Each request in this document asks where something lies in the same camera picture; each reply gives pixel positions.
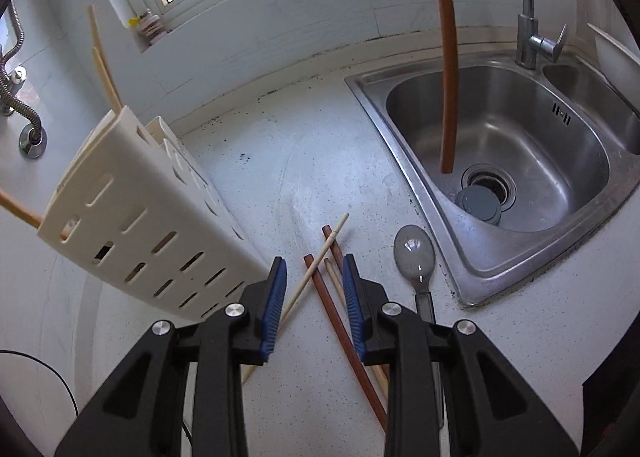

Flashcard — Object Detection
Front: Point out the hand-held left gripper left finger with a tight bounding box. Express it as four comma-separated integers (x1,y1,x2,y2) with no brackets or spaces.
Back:
54,257,289,457

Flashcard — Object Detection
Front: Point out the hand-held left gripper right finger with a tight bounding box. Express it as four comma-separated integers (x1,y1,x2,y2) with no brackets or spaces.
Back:
341,253,582,457

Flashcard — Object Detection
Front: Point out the dark brown chopstick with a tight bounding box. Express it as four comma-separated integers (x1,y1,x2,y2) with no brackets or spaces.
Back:
303,253,390,434
321,224,392,380
426,0,460,174

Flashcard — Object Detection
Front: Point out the light bamboo chopstick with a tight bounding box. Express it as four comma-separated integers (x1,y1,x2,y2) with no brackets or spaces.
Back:
241,213,349,384
0,190,43,229
91,47,121,113
87,4,123,113
323,257,391,395

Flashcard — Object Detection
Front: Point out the cream plastic utensil holder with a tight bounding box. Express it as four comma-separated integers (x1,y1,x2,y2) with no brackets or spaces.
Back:
37,106,273,323

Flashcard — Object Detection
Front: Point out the grey bowl spoon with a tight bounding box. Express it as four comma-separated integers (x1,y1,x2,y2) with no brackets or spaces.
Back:
393,224,438,328

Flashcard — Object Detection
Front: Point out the grey sink stopper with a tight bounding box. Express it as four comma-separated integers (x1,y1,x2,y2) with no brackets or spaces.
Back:
454,186,502,226

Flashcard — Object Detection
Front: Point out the stainless steel sink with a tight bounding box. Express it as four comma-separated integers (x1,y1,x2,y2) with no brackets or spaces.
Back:
344,50,640,309

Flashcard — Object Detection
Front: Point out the person's dark clothing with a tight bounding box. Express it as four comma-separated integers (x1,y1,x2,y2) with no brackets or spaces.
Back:
582,337,640,457

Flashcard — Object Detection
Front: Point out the small pink white jar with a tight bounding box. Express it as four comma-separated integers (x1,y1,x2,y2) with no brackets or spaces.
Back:
137,10,165,45

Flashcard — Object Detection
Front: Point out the chrome angle valve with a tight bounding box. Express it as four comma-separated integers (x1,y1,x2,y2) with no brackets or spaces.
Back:
0,64,28,115

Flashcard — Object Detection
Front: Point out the chrome faucet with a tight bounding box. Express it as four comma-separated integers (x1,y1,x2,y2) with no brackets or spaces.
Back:
515,0,569,70

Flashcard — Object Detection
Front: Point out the black cable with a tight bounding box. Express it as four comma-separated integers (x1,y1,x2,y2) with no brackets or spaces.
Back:
0,348,81,420

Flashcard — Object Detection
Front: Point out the chrome wall flange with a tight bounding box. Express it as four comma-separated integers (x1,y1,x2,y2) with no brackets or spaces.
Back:
19,126,47,159

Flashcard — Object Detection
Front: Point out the silver corrugated hose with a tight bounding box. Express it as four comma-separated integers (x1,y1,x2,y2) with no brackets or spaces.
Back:
0,92,45,135
0,1,27,69

